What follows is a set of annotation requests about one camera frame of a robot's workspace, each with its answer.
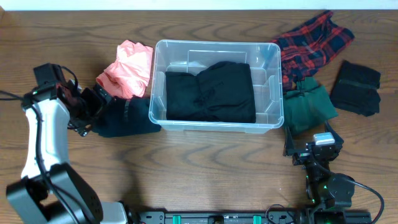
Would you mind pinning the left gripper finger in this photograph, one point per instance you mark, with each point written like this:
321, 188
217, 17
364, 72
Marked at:
102, 94
82, 128

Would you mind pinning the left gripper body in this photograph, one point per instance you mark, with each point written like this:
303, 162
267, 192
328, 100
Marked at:
90, 109

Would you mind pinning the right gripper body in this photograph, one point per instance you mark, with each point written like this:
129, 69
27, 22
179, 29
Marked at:
303, 156

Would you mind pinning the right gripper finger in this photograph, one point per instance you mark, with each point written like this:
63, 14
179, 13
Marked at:
338, 140
289, 146

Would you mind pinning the pink garment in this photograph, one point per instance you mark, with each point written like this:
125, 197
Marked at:
129, 75

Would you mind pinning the dark navy garment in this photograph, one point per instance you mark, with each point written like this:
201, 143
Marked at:
125, 118

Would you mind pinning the large black garment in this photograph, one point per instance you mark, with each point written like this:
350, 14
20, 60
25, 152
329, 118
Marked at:
221, 93

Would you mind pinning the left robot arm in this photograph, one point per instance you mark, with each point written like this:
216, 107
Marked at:
50, 190

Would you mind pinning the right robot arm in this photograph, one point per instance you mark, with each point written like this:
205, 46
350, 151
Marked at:
331, 193

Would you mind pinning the green folded garment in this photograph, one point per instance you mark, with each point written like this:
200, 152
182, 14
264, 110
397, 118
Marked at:
307, 106

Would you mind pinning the red plaid flannel garment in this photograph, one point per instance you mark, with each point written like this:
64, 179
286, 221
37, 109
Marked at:
309, 47

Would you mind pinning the clear plastic storage bin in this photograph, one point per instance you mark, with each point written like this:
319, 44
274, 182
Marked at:
194, 56

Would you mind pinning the black folded garment with strap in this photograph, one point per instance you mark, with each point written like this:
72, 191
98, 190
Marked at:
355, 89

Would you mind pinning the black mounting rail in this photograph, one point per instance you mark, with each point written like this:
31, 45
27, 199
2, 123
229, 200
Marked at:
269, 217

